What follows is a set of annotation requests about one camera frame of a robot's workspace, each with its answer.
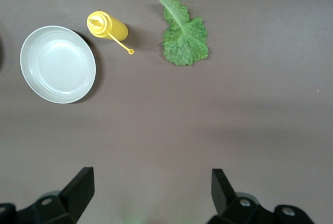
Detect green lettuce leaf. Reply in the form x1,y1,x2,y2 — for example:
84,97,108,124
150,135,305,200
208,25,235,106
158,0,210,67

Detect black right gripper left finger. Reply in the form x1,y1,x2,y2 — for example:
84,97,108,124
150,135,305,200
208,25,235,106
0,167,94,224

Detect yellow squeeze bottle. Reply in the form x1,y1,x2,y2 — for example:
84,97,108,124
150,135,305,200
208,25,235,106
86,10,135,56

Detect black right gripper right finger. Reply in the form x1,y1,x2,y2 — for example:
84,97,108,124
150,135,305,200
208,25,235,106
211,168,315,224

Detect beige round plate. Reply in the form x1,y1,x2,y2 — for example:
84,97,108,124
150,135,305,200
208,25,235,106
19,25,97,104

